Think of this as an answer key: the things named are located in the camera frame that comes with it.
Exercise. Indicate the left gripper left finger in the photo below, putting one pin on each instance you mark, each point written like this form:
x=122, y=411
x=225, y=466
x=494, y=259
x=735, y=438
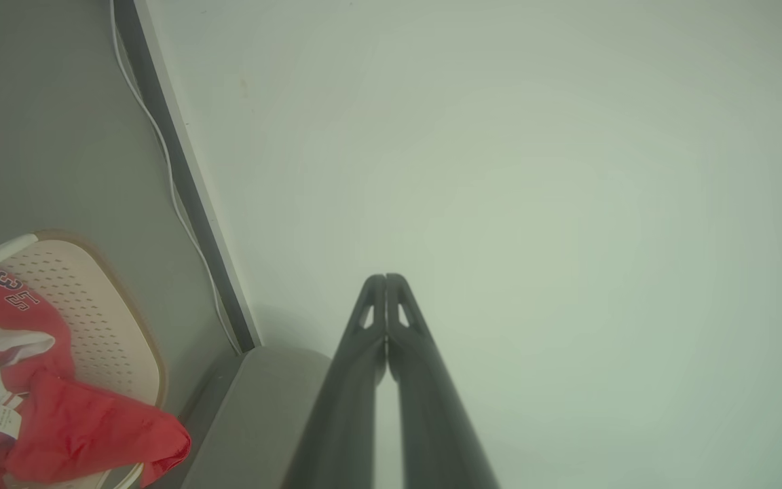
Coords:
x=343, y=407

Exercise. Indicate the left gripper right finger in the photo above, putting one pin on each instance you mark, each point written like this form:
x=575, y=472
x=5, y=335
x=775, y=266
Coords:
x=432, y=421

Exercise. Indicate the red and white garment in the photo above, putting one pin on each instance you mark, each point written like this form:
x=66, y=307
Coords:
x=92, y=428

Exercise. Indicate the grey fabric sofa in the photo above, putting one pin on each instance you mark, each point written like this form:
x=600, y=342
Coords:
x=248, y=421

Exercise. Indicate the cream perforated laundry basket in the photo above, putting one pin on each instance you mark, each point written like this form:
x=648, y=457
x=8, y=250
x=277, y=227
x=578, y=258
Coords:
x=92, y=305

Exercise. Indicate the black baseboard strip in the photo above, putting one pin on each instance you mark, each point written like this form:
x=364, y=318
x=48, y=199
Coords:
x=184, y=183

